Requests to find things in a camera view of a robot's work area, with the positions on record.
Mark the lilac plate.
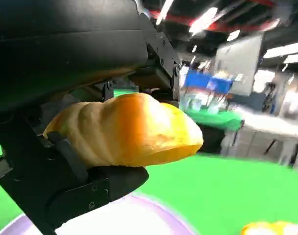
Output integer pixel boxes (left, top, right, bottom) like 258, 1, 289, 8
0, 193, 198, 235

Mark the green-covered background table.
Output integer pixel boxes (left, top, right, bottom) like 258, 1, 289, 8
187, 107, 245, 133

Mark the white background table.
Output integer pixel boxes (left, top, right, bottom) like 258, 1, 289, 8
222, 107, 298, 172

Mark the orange and white toy bread roll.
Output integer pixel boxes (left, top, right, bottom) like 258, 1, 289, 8
240, 221, 298, 235
42, 93, 204, 168

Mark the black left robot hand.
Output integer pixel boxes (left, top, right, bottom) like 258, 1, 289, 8
0, 0, 181, 235

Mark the white board panel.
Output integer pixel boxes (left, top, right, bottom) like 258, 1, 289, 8
213, 34, 264, 97

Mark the blue box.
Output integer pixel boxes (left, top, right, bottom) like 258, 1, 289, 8
184, 70, 234, 95

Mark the green table cloth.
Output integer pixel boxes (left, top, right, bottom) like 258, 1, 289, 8
0, 137, 298, 235

